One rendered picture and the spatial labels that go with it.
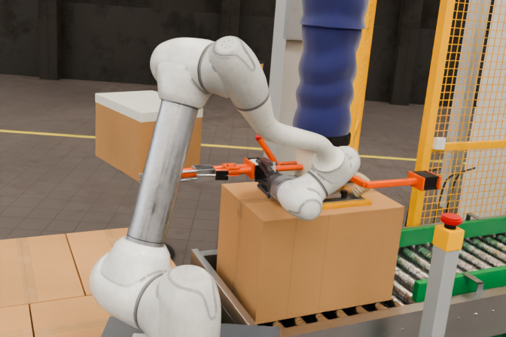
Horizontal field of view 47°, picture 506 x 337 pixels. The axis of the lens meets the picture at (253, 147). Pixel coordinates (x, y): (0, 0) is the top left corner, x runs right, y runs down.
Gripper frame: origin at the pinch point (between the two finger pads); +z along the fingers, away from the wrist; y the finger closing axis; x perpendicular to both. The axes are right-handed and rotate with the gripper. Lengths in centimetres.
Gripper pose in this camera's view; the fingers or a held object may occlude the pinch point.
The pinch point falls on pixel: (256, 168)
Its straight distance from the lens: 213.7
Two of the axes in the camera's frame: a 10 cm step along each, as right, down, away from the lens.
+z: -4.1, -2.8, 8.7
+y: -0.7, 9.6, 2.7
